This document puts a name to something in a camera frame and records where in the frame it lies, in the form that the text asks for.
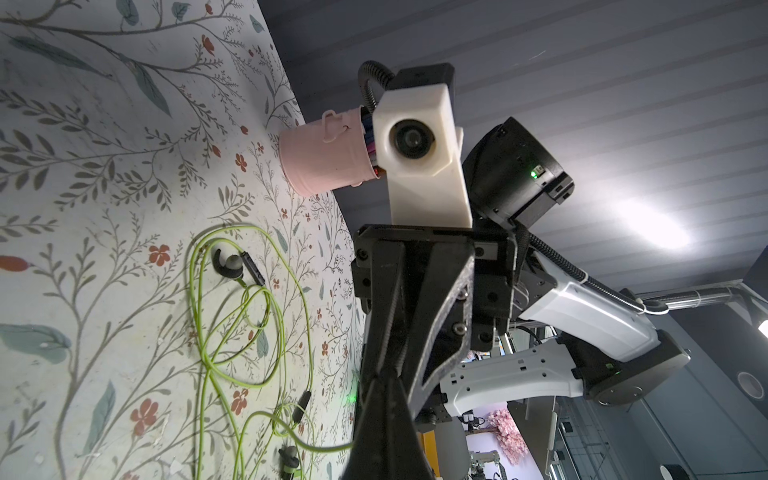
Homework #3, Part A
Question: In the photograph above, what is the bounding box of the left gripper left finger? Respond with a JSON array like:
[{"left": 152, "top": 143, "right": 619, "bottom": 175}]
[{"left": 342, "top": 241, "right": 414, "bottom": 479}]

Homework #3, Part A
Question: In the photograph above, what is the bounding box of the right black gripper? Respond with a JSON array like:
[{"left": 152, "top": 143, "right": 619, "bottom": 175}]
[{"left": 352, "top": 225, "right": 522, "bottom": 354}]

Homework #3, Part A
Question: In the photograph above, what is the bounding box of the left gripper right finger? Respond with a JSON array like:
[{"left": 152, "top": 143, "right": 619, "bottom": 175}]
[{"left": 401, "top": 239, "right": 475, "bottom": 419}]

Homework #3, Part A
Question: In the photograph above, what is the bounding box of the green wired earphones tangle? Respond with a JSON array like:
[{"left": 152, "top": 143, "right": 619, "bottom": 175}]
[{"left": 187, "top": 224, "right": 353, "bottom": 479}]

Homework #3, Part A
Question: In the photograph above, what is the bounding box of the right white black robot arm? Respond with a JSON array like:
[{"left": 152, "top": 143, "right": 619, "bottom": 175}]
[{"left": 352, "top": 119, "right": 690, "bottom": 421}]

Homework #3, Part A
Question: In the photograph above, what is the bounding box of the pink pen cup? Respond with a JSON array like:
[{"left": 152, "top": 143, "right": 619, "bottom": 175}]
[{"left": 278, "top": 106, "right": 379, "bottom": 197}]

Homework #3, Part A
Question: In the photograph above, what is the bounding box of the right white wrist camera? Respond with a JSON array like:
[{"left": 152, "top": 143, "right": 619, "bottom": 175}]
[{"left": 372, "top": 84, "right": 473, "bottom": 229}]

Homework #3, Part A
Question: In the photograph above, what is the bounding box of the right black corrugated cable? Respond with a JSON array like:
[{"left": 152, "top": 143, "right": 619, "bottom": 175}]
[{"left": 358, "top": 59, "right": 670, "bottom": 316}]

